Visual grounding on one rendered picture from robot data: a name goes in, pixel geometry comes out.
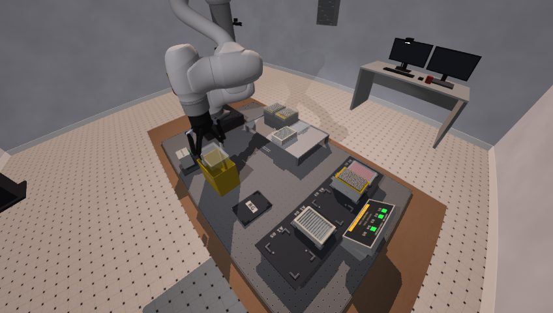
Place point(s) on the yellow waste bin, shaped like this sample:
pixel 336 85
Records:
pixel 225 177

